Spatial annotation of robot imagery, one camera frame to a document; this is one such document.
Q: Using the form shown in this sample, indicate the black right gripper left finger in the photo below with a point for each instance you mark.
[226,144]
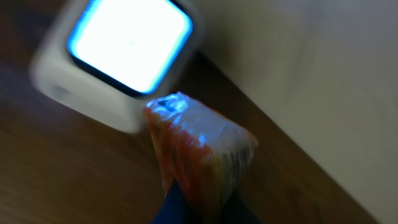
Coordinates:
[174,209]

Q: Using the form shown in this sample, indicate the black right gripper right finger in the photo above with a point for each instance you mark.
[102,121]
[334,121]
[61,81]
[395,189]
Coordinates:
[235,211]

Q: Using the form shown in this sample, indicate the orange small box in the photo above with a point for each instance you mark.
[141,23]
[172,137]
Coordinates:
[203,151]

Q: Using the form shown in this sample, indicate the white barcode scanner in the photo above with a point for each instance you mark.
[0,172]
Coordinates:
[107,59]

